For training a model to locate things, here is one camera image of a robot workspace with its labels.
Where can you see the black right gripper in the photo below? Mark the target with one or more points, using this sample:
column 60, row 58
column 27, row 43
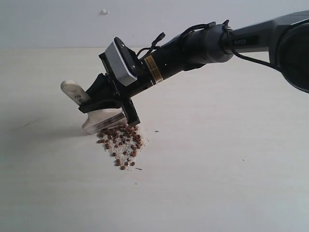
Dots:
column 107, row 93

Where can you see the white wooden paint brush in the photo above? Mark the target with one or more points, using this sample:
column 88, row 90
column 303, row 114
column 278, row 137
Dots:
column 96, row 120

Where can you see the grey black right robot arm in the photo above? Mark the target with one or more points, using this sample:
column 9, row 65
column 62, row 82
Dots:
column 281, row 43

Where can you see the pile of brown pellets and rice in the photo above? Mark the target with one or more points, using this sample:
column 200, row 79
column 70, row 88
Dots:
column 123, row 143

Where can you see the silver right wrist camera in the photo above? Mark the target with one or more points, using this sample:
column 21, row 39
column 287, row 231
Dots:
column 120, row 62

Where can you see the small white wall hook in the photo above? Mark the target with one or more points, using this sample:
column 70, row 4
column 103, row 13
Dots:
column 104, row 12

